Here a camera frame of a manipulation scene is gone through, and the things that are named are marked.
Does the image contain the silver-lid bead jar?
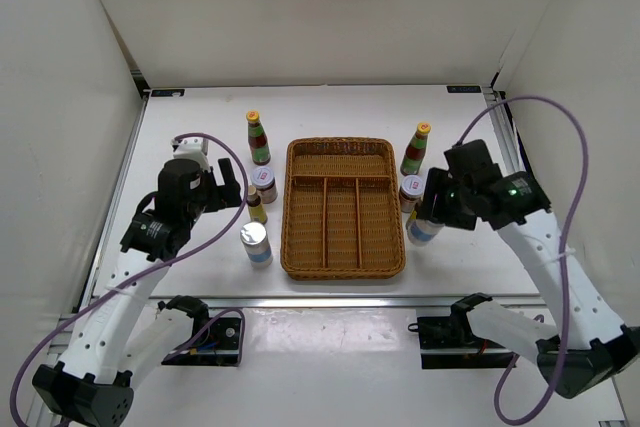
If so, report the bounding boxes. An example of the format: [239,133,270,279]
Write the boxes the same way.
[240,222,273,268]
[406,218,444,246]

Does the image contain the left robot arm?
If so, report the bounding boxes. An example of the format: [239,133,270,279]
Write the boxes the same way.
[32,154,248,426]

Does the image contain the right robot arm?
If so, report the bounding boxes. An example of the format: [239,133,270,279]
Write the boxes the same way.
[408,140,639,399]

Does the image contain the right white-lid brown jar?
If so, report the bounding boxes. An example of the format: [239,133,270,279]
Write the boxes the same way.
[399,175,424,213]

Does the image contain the white-lid brown jar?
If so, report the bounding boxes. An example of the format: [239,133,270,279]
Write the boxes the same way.
[399,175,424,213]
[251,166,278,204]

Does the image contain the left small yellow bottle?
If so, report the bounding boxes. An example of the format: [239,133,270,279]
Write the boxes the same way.
[247,185,268,225]

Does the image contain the left white-lid brown jar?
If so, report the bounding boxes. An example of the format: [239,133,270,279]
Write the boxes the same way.
[251,166,278,204]

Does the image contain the right red sauce bottle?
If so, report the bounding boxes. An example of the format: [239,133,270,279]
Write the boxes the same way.
[400,122,431,176]

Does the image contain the red sauce bottle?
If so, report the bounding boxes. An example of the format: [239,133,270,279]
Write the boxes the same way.
[400,122,431,176]
[246,110,271,165]

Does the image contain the left red sauce bottle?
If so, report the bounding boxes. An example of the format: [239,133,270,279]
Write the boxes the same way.
[246,110,271,165]

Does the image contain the wicker divided tray basket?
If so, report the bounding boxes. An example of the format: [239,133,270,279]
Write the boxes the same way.
[280,137,406,281]

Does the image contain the right black table label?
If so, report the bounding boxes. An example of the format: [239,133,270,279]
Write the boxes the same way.
[446,85,482,94]

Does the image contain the black table label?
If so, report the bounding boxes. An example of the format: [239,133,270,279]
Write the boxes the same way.
[150,89,185,98]
[446,85,482,94]

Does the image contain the left black table label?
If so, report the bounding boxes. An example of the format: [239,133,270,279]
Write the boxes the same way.
[150,89,185,98]

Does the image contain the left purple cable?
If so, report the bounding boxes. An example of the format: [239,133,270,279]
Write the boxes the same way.
[8,132,249,427]

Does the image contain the purple cable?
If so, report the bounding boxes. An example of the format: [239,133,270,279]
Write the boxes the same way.
[452,95,589,423]
[8,132,249,427]

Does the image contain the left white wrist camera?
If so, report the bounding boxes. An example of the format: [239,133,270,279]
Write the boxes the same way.
[171,137,210,171]

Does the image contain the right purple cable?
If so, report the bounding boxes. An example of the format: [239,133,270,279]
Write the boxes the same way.
[452,95,589,423]

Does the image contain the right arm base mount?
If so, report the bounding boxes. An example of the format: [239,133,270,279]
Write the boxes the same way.
[407,293,513,370]

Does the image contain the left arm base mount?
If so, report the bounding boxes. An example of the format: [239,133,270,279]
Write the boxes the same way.
[157,295,246,367]

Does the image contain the aluminium front rail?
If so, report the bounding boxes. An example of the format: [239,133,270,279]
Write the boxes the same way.
[49,294,546,348]

